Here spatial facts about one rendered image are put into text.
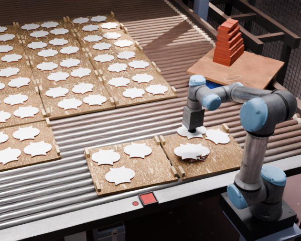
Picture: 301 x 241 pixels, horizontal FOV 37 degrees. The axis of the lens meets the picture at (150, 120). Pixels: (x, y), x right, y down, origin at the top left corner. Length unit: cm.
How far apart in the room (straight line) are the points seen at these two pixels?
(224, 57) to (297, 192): 131
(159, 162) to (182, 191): 22
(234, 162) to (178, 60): 119
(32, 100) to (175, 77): 97
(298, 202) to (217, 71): 128
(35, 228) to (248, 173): 96
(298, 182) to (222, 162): 154
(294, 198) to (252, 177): 184
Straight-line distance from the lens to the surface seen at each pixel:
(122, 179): 223
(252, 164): 183
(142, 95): 286
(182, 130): 224
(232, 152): 247
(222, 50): 305
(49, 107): 278
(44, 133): 257
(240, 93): 199
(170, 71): 319
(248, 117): 169
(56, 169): 236
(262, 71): 306
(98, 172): 228
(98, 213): 212
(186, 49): 353
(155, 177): 226
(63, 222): 210
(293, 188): 378
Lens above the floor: 246
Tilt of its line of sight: 35 degrees down
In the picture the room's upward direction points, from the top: 2 degrees clockwise
